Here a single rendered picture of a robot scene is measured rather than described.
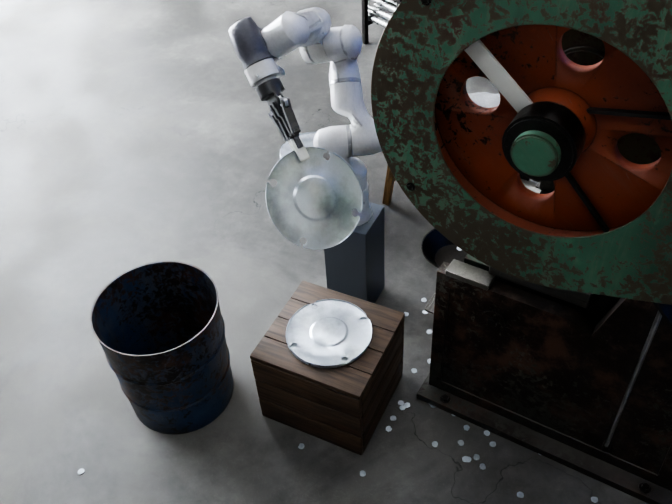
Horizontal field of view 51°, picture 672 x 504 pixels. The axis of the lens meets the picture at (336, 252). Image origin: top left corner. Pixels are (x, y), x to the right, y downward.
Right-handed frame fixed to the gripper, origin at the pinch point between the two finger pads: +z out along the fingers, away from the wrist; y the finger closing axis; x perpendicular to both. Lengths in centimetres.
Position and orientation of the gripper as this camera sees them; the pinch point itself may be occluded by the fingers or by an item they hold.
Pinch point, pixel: (299, 149)
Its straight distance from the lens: 200.1
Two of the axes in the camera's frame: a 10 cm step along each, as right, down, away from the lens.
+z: 4.3, 9.0, 0.7
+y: 3.7, -1.1, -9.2
